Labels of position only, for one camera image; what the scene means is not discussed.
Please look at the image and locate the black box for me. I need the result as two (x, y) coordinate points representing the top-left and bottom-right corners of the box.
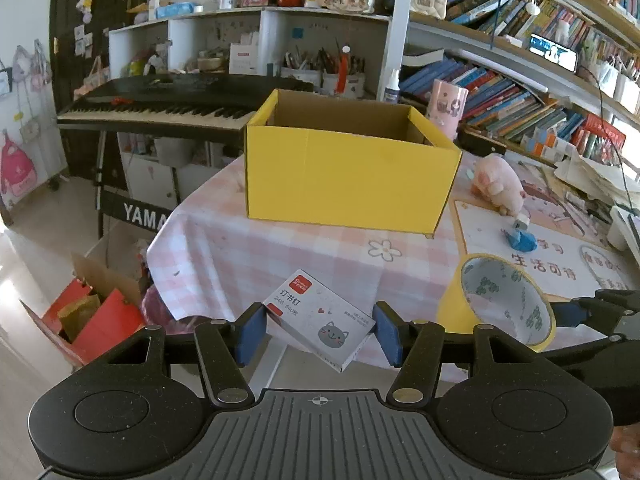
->
(457, 127), (508, 157)

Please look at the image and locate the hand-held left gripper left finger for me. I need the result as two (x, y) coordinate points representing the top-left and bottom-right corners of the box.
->
(102, 302), (268, 408)

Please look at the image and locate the black keyboard stand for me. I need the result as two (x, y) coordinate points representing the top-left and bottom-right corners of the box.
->
(92, 130), (181, 241)

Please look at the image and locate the pile of papers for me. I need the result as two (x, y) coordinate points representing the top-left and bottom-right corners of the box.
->
(552, 145), (640, 211)

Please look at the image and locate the pink plush pig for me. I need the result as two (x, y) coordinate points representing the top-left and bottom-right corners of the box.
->
(470, 154), (526, 217)

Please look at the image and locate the white storage bin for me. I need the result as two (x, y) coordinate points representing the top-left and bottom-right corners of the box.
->
(152, 135), (196, 166)

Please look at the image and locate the yellow cardboard box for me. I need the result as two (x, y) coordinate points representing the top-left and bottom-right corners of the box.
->
(243, 88), (463, 240)

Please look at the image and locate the white spray bottle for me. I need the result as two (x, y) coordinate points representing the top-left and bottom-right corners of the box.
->
(383, 67), (402, 102)

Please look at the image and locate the white stand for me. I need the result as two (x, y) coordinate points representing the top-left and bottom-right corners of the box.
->
(607, 205), (640, 251)

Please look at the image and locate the pink checked tablecloth desktop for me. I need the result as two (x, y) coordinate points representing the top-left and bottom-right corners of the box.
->
(146, 150), (640, 386)

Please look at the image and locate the white staples box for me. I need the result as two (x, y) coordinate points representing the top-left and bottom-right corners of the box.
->
(262, 268), (377, 373)

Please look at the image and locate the person's right hand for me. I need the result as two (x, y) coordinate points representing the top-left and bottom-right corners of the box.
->
(611, 424), (640, 480)

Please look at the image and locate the black cable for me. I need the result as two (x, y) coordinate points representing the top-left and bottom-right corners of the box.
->
(580, 67), (636, 206)

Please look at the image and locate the phone with lit screen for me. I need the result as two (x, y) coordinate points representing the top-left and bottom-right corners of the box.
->
(529, 33), (581, 72)

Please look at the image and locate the pink cartoon girl mat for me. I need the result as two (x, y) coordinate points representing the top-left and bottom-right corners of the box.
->
(462, 152), (616, 248)

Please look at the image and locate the white pole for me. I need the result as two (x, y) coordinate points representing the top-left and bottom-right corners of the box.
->
(387, 0), (416, 98)

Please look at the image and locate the yellow tape roll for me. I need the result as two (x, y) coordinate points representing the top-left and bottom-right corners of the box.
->
(436, 254), (557, 353)

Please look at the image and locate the wooden bookshelf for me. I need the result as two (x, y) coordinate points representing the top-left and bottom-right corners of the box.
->
(400, 0), (640, 171)

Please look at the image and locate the red cardboard box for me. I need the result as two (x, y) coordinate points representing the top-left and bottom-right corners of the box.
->
(20, 252), (151, 368)

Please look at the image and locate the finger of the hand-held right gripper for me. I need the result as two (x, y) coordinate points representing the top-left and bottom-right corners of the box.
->
(552, 289), (640, 332)
(540, 332), (626, 363)

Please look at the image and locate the white cubby shelf unit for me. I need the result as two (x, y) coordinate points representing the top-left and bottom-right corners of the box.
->
(107, 7), (396, 101)

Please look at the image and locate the white pen holder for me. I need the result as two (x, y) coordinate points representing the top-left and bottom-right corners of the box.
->
(320, 47), (366, 98)
(280, 50), (321, 86)

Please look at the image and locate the red pen box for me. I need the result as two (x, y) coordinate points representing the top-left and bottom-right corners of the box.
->
(582, 112), (627, 166)

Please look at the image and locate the white desk mat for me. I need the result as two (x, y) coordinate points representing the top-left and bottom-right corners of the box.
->
(452, 195), (633, 306)

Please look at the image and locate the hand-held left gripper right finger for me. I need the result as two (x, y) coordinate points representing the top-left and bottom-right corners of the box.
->
(374, 301), (538, 406)

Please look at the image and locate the white carton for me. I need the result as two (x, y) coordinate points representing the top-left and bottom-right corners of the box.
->
(229, 42), (258, 76)

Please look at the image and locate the small blue object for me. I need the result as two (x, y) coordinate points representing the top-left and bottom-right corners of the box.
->
(501, 214), (537, 251)

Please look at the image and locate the pink cartoon cylinder holder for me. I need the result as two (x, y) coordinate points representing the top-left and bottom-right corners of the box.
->
(426, 78), (470, 141)

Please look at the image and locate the black electronic keyboard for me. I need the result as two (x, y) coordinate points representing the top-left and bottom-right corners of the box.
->
(56, 74), (315, 136)

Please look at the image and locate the blue tissue pack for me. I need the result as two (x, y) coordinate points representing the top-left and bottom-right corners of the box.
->
(155, 2), (196, 20)

